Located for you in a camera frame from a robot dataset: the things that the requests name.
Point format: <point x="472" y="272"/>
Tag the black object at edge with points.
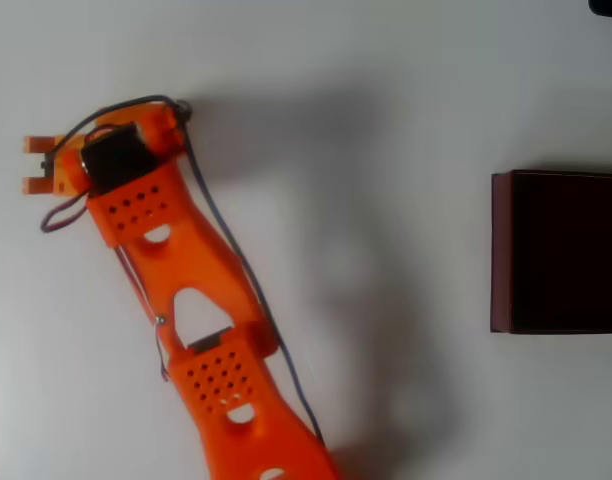
<point x="608" y="7"/>

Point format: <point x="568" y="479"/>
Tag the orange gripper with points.
<point x="42" y="165"/>

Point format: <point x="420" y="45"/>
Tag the orange camera mount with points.
<point x="36" y="186"/>

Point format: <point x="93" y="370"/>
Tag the dark maroon box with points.
<point x="566" y="255"/>

